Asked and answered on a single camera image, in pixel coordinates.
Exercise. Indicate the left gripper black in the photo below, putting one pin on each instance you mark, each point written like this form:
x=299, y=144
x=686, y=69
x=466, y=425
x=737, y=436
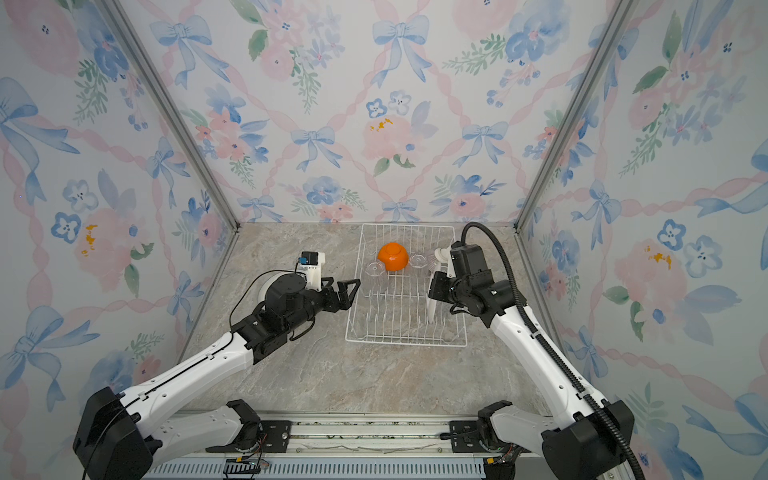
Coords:
x=346, y=301

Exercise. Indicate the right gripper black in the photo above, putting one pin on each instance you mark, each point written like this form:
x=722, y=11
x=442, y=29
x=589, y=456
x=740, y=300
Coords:
x=438, y=284

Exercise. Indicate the clear glass cup back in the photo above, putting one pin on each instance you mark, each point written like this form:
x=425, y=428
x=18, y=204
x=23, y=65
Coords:
x=418, y=263

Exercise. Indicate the clear glass cup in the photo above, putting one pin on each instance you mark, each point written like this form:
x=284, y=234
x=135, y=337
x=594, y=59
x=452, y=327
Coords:
x=418, y=263
x=375, y=270

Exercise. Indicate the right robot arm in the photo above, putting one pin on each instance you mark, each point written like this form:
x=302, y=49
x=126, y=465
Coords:
x=584, y=435

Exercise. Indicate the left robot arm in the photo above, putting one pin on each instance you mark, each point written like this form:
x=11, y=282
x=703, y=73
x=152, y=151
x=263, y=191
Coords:
x=122, y=435

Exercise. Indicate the orange bowl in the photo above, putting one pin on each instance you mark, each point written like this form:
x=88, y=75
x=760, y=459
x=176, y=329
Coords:
x=393, y=256

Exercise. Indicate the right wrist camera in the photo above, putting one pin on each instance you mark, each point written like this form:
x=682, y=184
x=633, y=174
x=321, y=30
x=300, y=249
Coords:
x=447, y=255

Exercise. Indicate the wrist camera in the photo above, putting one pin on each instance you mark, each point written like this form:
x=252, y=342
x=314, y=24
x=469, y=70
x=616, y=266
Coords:
x=310, y=265
x=447, y=255

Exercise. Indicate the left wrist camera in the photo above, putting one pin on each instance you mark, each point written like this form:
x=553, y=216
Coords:
x=310, y=265

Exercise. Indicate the white wire dish rack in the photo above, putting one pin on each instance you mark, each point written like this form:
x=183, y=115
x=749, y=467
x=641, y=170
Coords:
x=391, y=311

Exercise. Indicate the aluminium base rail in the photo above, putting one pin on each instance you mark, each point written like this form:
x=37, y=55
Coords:
x=361, y=447

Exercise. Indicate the right corner aluminium post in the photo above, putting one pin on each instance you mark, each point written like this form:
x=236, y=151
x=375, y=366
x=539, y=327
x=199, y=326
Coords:
x=607, y=43

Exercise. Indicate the corner aluminium post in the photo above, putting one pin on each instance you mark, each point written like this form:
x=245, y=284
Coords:
x=607, y=43
x=117, y=19

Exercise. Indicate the left corner aluminium post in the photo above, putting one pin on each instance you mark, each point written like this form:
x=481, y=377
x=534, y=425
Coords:
x=117, y=19

